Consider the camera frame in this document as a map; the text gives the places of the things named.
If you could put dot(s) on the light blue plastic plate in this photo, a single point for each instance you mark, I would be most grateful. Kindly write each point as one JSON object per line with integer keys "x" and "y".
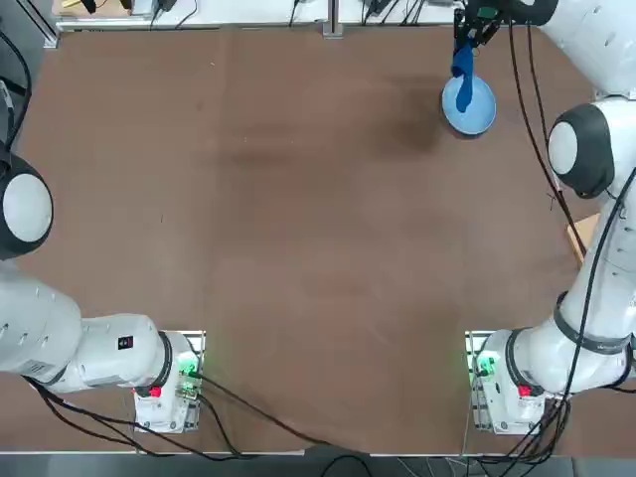
{"x": 479, "y": 116}

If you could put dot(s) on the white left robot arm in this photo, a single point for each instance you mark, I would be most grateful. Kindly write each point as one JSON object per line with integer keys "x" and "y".
{"x": 40, "y": 328}

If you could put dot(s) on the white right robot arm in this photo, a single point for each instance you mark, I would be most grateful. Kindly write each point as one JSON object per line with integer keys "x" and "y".
{"x": 611, "y": 308}

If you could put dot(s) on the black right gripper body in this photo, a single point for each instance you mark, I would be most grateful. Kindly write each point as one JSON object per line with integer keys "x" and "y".
{"x": 477, "y": 10}

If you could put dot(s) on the blue cloth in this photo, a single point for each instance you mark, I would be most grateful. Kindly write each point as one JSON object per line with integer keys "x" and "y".
{"x": 464, "y": 64}

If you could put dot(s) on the aluminium frame post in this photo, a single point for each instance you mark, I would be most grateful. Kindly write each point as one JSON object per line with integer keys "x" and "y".
{"x": 333, "y": 20}

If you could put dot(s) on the aluminium rail end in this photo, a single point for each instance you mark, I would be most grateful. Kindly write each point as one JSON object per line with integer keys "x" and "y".
{"x": 50, "y": 35}

